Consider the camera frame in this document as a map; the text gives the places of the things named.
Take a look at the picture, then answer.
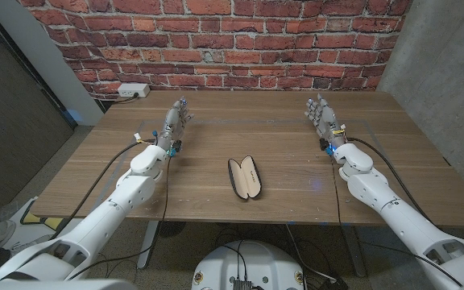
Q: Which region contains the white power strip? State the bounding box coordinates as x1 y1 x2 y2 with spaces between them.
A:
117 83 151 98

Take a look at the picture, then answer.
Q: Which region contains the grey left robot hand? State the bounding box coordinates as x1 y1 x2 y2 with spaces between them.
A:
155 96 195 156

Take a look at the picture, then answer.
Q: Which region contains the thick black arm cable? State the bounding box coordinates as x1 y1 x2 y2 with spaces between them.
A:
346 137 435 226
49 139 156 239

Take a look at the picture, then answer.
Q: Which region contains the grey table leg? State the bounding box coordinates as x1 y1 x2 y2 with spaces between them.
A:
137 220 160 270
342 225 368 278

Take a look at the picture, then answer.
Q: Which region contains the printed brick wall backdrop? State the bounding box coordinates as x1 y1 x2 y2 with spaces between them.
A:
18 0 414 100

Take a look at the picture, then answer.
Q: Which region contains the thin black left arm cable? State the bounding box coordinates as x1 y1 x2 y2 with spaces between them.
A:
67 155 172 281

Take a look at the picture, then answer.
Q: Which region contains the white floor board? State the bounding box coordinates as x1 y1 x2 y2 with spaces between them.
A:
0 196 72 259

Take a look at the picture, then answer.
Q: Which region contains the black floor power adapter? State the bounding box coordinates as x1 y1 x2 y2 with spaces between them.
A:
316 275 348 290

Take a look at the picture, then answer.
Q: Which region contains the small grey torso box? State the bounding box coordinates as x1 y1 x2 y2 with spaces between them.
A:
231 277 254 290

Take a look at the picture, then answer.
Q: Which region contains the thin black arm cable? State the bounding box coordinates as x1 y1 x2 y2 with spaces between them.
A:
67 155 172 281
330 155 464 288

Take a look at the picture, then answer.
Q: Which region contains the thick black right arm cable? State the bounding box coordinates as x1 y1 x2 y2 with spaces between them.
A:
346 137 435 226

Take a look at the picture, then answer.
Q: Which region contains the white robot torso base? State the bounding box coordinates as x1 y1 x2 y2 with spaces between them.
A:
191 240 308 290

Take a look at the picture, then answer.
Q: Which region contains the black power strip cable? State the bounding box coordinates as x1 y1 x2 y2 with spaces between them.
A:
106 92 140 106

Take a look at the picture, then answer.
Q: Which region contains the black glasses case beige lining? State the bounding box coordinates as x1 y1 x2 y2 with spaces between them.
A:
227 155 263 201

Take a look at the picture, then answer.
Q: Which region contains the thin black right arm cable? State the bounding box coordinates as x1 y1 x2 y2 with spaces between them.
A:
330 155 464 288

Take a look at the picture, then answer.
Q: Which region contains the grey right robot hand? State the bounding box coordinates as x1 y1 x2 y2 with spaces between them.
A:
304 93 350 156

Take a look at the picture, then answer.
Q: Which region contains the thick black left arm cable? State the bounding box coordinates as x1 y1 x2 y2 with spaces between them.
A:
49 139 156 239

